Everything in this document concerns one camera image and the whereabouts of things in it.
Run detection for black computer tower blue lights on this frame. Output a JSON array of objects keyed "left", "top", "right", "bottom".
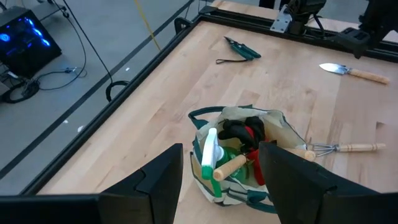
[{"left": 0, "top": 6, "right": 63, "bottom": 79}]

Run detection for red black gardening glove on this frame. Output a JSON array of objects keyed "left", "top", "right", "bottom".
[{"left": 217, "top": 116, "right": 269, "bottom": 187}]

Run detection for wooden handled metal trowel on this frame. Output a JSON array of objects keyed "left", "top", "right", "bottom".
[
  {"left": 319, "top": 62, "right": 390, "bottom": 85},
  {"left": 292, "top": 147, "right": 317, "bottom": 162}
]

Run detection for green pruning shears with strap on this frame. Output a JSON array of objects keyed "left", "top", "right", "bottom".
[{"left": 215, "top": 36, "right": 262, "bottom": 65}]

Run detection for black cable coil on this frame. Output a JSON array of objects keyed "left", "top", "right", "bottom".
[{"left": 1, "top": 77, "right": 41, "bottom": 104}]

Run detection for wooden handled hand rake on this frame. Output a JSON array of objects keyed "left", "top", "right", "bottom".
[
  {"left": 213, "top": 154, "right": 248, "bottom": 182},
  {"left": 309, "top": 142, "right": 387, "bottom": 157}
]

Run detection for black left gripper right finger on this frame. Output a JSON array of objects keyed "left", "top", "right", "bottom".
[{"left": 257, "top": 140, "right": 379, "bottom": 224}]

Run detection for beige green gardening bag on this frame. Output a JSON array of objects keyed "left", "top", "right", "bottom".
[{"left": 188, "top": 105, "right": 312, "bottom": 214}]

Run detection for black looped floor cable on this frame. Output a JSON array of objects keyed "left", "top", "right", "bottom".
[{"left": 60, "top": 0, "right": 131, "bottom": 103}]

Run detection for black aluminium table frame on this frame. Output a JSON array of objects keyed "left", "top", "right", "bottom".
[{"left": 20, "top": 4, "right": 398, "bottom": 196}]

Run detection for green spray bottle white head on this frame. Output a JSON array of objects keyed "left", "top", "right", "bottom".
[{"left": 201, "top": 127, "right": 249, "bottom": 198}]

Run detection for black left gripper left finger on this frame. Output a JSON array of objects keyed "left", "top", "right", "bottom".
[{"left": 99, "top": 143, "right": 184, "bottom": 224}]

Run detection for thin black floor cable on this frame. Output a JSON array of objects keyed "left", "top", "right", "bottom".
[{"left": 39, "top": 29, "right": 88, "bottom": 91}]

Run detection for yellow floor cable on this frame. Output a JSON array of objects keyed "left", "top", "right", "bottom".
[{"left": 133, "top": 0, "right": 162, "bottom": 51}]

